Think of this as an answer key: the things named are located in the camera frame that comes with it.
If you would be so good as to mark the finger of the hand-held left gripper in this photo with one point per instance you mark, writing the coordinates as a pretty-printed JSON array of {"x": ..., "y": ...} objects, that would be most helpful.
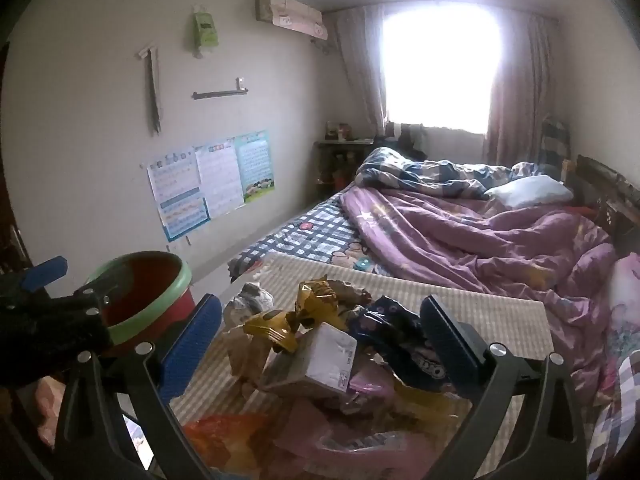
[
  {"x": 45, "y": 272},
  {"x": 95, "y": 297}
]

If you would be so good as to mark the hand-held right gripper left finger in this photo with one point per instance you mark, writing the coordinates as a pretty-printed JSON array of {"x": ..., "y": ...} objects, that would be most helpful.
[{"x": 192, "y": 345}]

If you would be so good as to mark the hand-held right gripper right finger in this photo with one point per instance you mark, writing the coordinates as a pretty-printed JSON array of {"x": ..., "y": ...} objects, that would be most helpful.
[{"x": 447, "y": 345}]

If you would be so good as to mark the beige paper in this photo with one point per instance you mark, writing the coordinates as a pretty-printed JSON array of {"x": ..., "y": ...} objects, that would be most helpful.
[{"x": 245, "y": 355}]

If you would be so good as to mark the red basin with green rim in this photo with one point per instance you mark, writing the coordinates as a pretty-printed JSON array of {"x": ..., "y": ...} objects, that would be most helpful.
[{"x": 150, "y": 280}]

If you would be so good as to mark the dark blue cookie packet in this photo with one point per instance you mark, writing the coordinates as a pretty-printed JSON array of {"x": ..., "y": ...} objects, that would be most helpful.
[{"x": 390, "y": 340}]

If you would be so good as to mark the yellow black snack wrapper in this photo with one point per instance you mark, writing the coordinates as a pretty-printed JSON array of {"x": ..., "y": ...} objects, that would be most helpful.
[{"x": 270, "y": 330}]

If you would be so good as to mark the white cardboard box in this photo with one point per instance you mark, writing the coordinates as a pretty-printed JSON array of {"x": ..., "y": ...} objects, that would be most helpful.
[{"x": 320, "y": 355}]

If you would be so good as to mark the yellow plastic bag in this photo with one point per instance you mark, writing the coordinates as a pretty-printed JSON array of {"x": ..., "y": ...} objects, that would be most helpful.
[{"x": 425, "y": 405}]

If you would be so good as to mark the beige striped mat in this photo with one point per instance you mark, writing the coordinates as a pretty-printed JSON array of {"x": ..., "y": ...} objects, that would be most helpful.
[{"x": 510, "y": 320}]

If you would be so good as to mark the dusky pink cloth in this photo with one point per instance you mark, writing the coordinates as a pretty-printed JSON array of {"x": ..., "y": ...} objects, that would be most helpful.
[{"x": 47, "y": 410}]

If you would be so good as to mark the dark wooden door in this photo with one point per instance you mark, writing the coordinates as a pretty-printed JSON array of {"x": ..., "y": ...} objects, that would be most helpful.
[{"x": 10, "y": 185}]

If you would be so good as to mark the orange plastic bag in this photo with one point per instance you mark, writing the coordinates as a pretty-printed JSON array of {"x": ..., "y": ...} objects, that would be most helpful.
[{"x": 225, "y": 435}]

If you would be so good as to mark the purple quilt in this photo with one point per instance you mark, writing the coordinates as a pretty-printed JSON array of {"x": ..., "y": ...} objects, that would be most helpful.
[{"x": 450, "y": 240}]

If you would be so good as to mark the small yellow wrapper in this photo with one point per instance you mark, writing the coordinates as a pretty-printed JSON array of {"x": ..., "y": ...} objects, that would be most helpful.
[{"x": 315, "y": 295}]

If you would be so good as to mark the pink plastic wrapper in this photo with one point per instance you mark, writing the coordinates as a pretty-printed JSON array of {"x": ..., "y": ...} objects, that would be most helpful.
[{"x": 310, "y": 425}]

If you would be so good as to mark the blue plaid bedsheet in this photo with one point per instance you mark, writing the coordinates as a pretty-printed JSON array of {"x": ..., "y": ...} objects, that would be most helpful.
[{"x": 310, "y": 230}]

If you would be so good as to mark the white pillow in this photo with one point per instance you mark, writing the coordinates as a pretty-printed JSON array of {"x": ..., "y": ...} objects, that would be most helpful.
[{"x": 530, "y": 192}]

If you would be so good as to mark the blue plaid quilt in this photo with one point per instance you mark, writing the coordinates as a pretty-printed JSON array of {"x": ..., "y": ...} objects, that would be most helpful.
[{"x": 400, "y": 170}]

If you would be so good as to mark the pink printed pillow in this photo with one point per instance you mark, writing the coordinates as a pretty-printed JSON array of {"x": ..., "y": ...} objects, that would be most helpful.
[{"x": 625, "y": 285}]

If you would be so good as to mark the dark corner shelf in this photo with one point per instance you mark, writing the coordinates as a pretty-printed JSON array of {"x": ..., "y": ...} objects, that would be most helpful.
[{"x": 340, "y": 160}]

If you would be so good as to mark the dark wooden headboard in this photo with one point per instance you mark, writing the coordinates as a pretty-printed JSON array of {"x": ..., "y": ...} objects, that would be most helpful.
[{"x": 610, "y": 195}]

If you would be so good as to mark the plaid chair cushion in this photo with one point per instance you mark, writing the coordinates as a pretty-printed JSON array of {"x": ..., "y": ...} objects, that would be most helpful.
[{"x": 555, "y": 145}]

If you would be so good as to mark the beige curtain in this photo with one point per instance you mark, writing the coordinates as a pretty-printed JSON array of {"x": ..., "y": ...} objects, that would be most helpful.
[
  {"x": 520, "y": 90},
  {"x": 360, "y": 60}
]

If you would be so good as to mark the bright window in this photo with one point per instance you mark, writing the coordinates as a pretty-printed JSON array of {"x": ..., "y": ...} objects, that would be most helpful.
[{"x": 440, "y": 65}]

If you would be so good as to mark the green hanging pouch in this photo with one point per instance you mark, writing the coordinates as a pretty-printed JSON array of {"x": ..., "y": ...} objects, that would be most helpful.
[{"x": 206, "y": 30}]

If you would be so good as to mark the covered air conditioner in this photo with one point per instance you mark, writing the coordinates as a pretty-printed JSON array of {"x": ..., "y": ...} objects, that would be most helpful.
[{"x": 290, "y": 15}]

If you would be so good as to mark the blue bordered wall poster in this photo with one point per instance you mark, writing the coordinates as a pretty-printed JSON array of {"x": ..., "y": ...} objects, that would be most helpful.
[{"x": 175, "y": 195}]

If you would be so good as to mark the white chart wall poster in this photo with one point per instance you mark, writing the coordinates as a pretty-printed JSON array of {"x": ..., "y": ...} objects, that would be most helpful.
[{"x": 220, "y": 180}]

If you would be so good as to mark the teal wall poster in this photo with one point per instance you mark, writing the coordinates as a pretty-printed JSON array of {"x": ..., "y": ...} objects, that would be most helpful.
[{"x": 257, "y": 165}]

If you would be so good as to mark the folded metal wall bracket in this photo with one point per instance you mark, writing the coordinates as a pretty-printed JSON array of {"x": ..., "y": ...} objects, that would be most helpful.
[{"x": 150, "y": 90}]

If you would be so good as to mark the dark wall rail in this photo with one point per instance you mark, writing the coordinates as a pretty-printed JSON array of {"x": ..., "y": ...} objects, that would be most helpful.
[{"x": 220, "y": 93}]

